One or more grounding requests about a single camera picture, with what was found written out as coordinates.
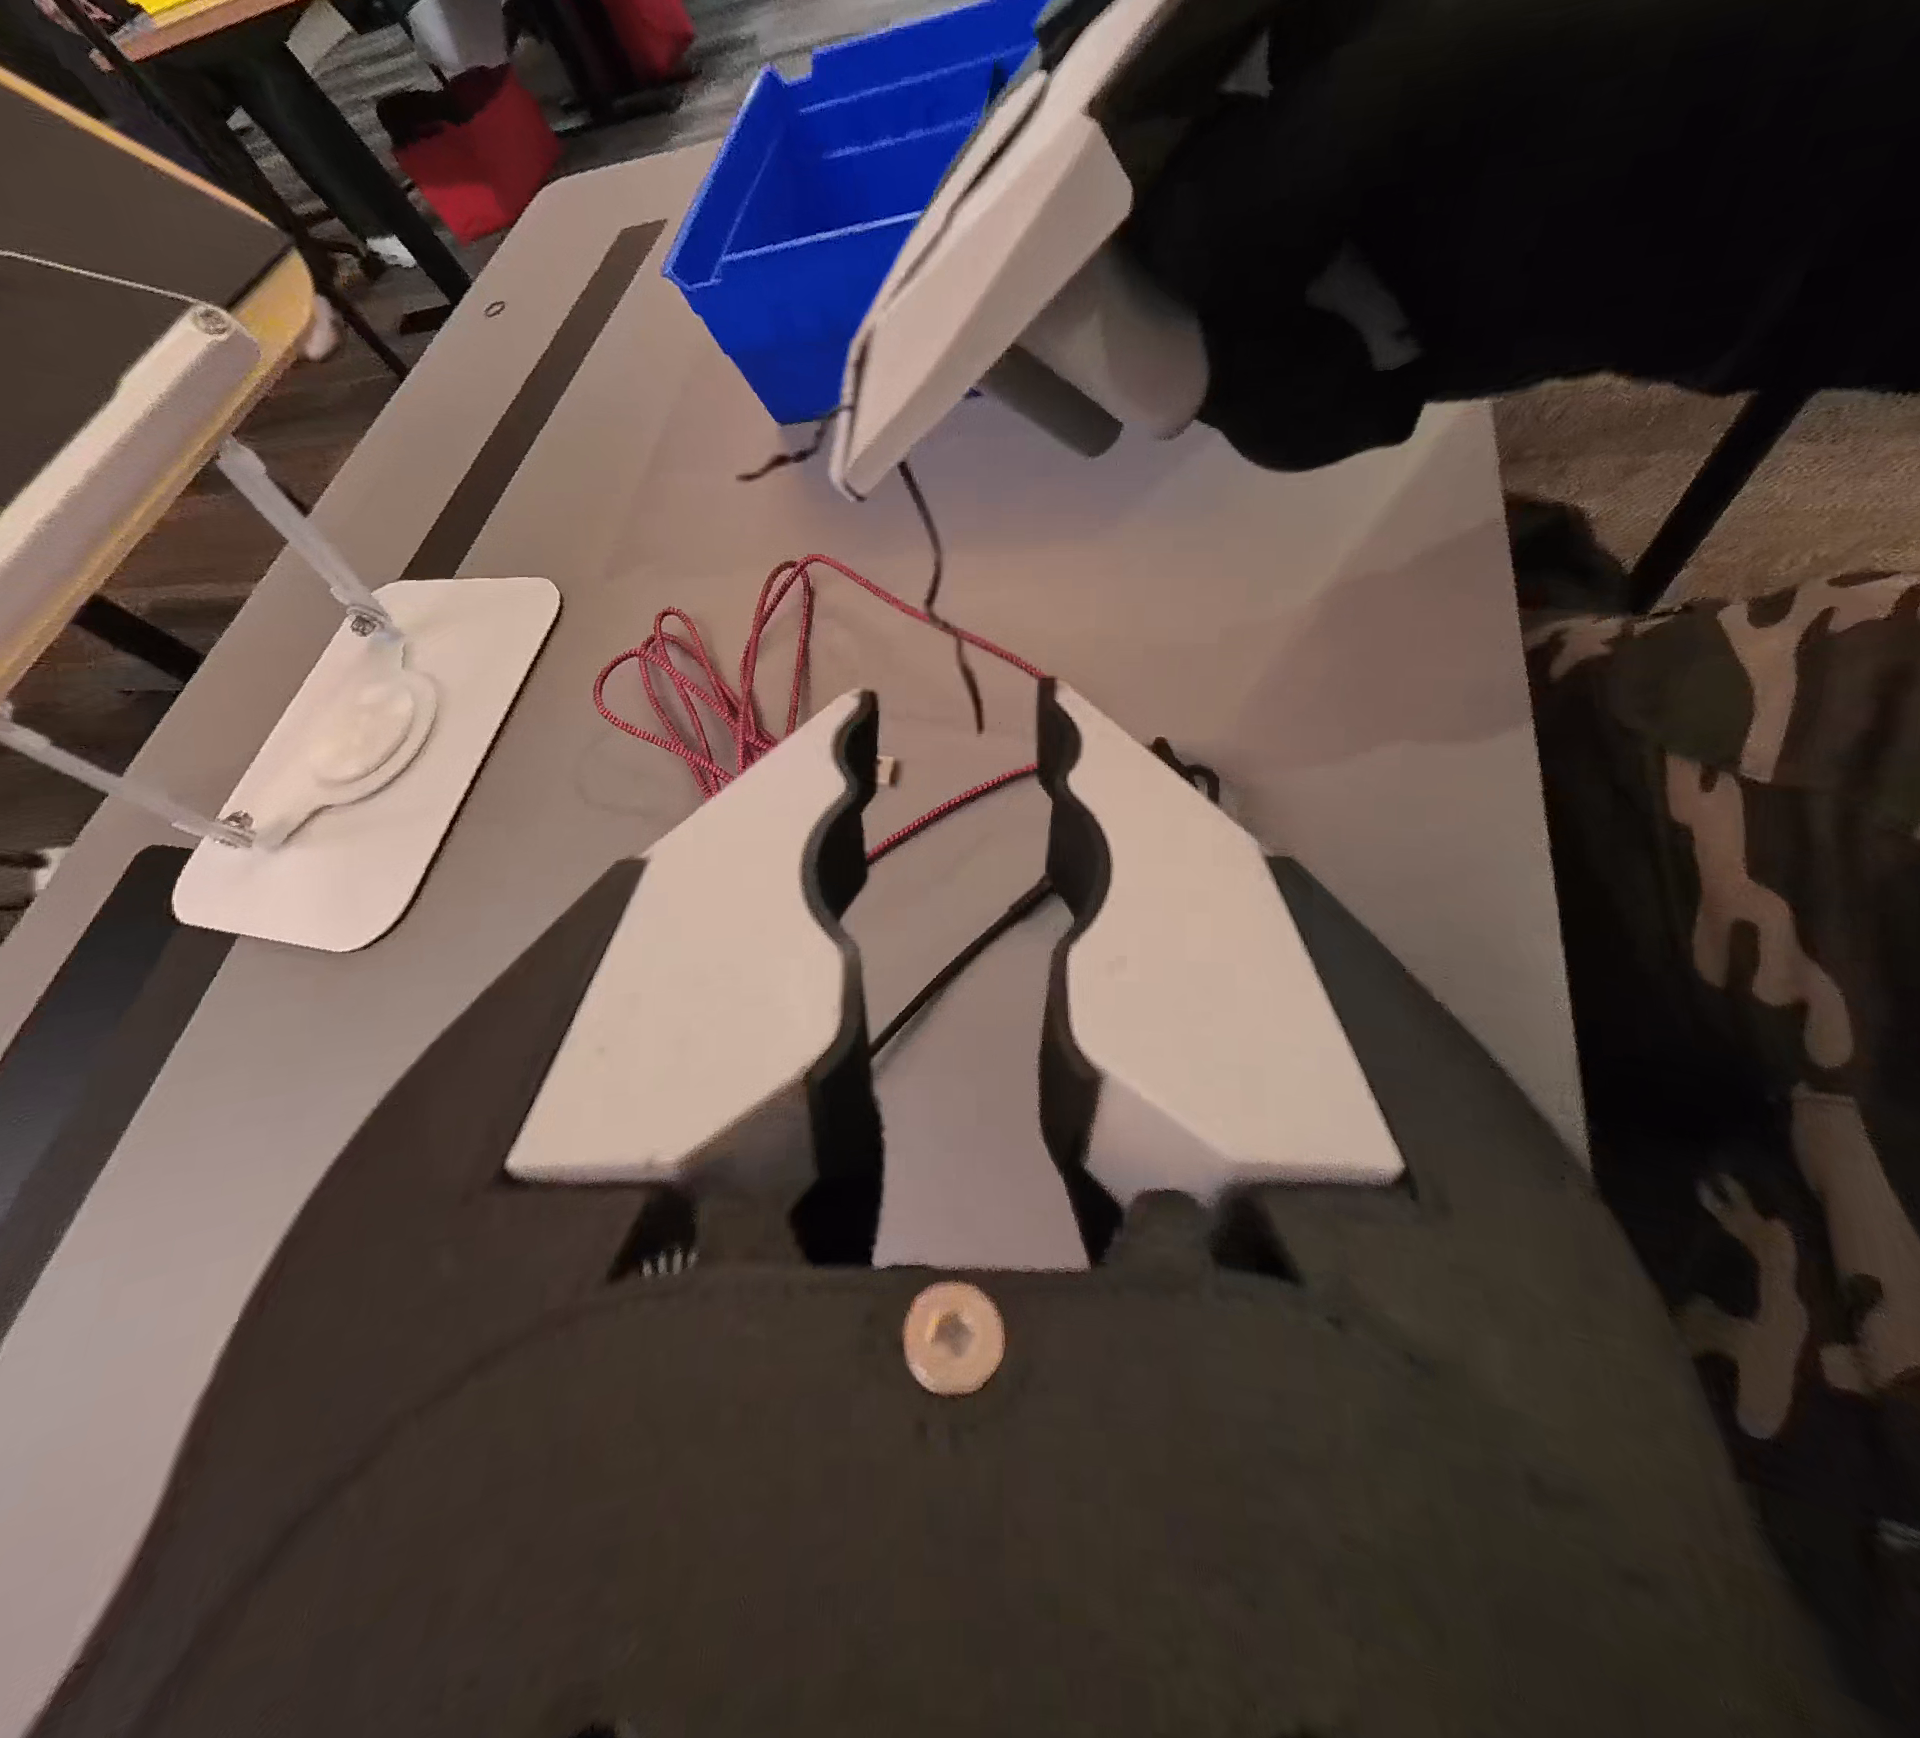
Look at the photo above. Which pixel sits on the person's right hand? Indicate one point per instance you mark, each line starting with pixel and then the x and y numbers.
pixel 1499 148

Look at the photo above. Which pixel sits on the camouflage pants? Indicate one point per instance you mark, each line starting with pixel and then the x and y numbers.
pixel 1725 795

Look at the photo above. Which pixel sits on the red canister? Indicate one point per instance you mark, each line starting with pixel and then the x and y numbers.
pixel 643 6

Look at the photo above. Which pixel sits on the red fabric bag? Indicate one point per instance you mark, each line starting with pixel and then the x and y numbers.
pixel 480 155

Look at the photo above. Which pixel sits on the blue plastic bin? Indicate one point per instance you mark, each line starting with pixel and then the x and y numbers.
pixel 779 314

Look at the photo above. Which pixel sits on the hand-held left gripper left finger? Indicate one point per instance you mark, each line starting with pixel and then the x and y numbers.
pixel 692 1020

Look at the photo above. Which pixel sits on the grey usb hub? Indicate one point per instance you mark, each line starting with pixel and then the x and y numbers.
pixel 961 966

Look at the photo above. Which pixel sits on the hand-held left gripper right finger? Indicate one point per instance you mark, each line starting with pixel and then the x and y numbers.
pixel 1215 1020

